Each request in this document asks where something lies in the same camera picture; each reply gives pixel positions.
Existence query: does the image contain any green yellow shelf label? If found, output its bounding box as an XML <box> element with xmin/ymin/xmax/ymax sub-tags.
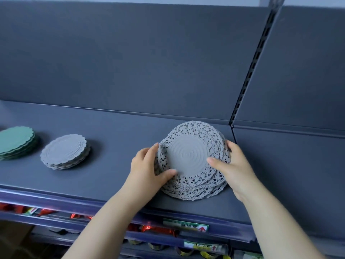
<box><xmin>233</xmin><ymin>250</ymin><xmax>264</xmax><ymax>259</ymax></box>
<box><xmin>183</xmin><ymin>240</ymin><xmax>225</xmax><ymax>253</ymax></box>

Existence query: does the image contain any stack of small grey coasters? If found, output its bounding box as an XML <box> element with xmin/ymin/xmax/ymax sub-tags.
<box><xmin>40</xmin><ymin>134</ymin><xmax>91</xmax><ymax>171</ymax></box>

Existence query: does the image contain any green white shelf label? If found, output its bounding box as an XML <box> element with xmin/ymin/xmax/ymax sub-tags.
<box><xmin>162</xmin><ymin>218</ymin><xmax>210</xmax><ymax>233</ymax></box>

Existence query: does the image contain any black slotted shelf upright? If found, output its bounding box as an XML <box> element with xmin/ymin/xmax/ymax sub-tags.
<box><xmin>228</xmin><ymin>0</ymin><xmax>287</xmax><ymax>143</ymax></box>

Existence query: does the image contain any stack of grey lace doilies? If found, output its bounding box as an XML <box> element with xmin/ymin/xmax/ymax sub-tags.
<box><xmin>154</xmin><ymin>121</ymin><xmax>232</xmax><ymax>201</ymax></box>

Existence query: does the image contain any person's right hand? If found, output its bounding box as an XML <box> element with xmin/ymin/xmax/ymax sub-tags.
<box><xmin>206</xmin><ymin>140</ymin><xmax>262</xmax><ymax>205</ymax></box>

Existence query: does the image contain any row of small hanging goods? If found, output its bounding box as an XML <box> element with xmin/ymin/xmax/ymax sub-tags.
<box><xmin>123</xmin><ymin>238</ymin><xmax>232</xmax><ymax>259</ymax></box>

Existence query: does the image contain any person's left hand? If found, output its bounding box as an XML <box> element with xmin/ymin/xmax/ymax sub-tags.
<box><xmin>119</xmin><ymin>142</ymin><xmax>179</xmax><ymax>206</ymax></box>

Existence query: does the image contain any clear shelf edge rail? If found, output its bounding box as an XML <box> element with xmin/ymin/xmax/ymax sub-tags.
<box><xmin>0</xmin><ymin>186</ymin><xmax>257</xmax><ymax>244</ymax></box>
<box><xmin>229</xmin><ymin>232</ymin><xmax>345</xmax><ymax>259</ymax></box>
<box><xmin>0</xmin><ymin>211</ymin><xmax>230</xmax><ymax>253</ymax></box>

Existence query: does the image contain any person's left forearm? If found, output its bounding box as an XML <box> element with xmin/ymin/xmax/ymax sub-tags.
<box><xmin>60</xmin><ymin>190</ymin><xmax>151</xmax><ymax>259</ymax></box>

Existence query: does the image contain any stack of green coasters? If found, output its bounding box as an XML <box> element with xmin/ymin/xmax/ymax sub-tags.
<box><xmin>0</xmin><ymin>126</ymin><xmax>36</xmax><ymax>161</ymax></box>

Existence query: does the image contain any red foil snack packet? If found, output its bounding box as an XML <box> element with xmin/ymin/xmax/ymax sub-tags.
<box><xmin>69</xmin><ymin>213</ymin><xmax>93</xmax><ymax>221</ymax></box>
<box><xmin>126</xmin><ymin>223</ymin><xmax>176</xmax><ymax>238</ymax></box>
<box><xmin>0</xmin><ymin>203</ymin><xmax>25</xmax><ymax>214</ymax></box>
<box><xmin>37</xmin><ymin>208</ymin><xmax>58</xmax><ymax>217</ymax></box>

